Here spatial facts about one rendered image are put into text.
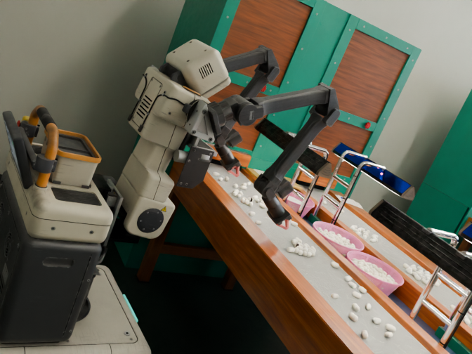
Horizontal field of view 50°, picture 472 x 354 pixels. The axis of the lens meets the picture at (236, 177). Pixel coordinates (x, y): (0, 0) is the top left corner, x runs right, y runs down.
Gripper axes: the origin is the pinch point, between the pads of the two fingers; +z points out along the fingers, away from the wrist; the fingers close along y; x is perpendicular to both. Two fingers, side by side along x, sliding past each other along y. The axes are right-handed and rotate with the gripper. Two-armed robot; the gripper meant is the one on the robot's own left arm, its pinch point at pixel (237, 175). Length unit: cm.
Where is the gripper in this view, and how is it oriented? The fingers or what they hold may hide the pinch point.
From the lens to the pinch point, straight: 242.6
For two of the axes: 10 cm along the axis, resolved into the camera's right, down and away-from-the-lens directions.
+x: -8.2, 5.6, -1.3
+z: 4.0, 7.2, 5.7
